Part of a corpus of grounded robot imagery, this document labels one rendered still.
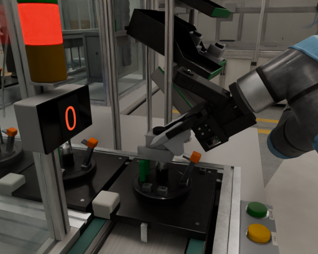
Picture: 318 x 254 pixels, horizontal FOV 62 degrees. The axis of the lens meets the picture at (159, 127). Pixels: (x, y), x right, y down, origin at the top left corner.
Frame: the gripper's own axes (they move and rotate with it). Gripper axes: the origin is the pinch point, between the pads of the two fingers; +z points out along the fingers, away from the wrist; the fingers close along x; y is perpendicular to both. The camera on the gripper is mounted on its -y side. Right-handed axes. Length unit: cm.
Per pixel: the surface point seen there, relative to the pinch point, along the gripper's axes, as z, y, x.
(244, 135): -3, 32, 64
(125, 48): 40, -39, 114
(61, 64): -4.0, -19.3, -19.1
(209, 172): -1.4, 17.2, 9.7
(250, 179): -4.6, 33.1, 27.8
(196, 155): -5.4, 7.9, -0.9
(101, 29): 35, -50, 86
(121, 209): 11.7, 7.9, -10.0
